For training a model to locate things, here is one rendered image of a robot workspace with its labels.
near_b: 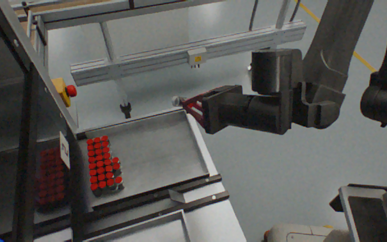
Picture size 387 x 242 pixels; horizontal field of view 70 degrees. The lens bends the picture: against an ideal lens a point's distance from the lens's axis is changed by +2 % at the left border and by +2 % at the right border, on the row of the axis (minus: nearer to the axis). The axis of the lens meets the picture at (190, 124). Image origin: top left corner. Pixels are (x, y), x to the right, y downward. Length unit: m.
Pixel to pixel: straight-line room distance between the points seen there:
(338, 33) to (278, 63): 0.11
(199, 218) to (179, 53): 1.24
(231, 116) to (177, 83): 1.94
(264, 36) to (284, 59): 1.62
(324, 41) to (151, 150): 0.61
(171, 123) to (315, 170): 1.30
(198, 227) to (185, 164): 0.19
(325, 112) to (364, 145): 1.87
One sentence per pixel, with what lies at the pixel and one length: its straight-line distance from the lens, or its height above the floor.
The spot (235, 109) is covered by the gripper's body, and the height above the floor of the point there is 1.30.
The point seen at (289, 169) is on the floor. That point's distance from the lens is 1.97.
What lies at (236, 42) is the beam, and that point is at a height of 0.52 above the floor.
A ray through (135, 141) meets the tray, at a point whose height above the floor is 0.88.
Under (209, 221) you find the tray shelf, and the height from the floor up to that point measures 0.88.
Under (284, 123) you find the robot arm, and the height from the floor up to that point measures 1.31.
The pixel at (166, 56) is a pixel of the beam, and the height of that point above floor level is 0.53.
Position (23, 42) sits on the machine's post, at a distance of 0.74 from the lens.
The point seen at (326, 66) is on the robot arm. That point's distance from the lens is 0.46.
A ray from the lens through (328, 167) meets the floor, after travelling 2.08.
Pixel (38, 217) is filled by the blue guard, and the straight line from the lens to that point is 0.56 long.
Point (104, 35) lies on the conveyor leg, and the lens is 1.66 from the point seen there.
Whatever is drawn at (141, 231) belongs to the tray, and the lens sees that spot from 0.79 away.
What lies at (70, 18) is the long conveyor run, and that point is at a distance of 1.57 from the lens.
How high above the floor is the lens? 1.63
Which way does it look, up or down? 52 degrees down
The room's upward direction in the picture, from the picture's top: straight up
